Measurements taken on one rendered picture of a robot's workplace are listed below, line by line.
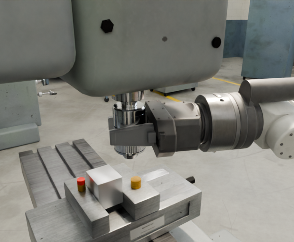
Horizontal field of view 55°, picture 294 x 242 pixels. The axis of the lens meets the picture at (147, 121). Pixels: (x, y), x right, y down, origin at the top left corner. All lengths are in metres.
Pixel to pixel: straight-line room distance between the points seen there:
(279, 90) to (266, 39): 5.99
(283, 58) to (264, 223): 4.54
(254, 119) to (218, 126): 0.05
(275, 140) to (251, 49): 6.11
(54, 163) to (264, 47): 5.83
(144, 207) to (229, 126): 0.25
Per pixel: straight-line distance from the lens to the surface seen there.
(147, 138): 0.38
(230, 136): 0.41
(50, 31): 0.22
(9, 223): 2.33
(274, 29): 6.37
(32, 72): 0.23
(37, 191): 0.82
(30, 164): 0.96
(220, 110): 0.40
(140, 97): 0.38
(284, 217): 2.38
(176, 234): 0.77
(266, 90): 0.43
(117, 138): 0.38
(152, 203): 0.57
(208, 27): 0.32
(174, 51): 0.30
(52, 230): 0.58
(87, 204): 0.56
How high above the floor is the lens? 1.39
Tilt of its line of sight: 21 degrees down
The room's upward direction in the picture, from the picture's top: straight up
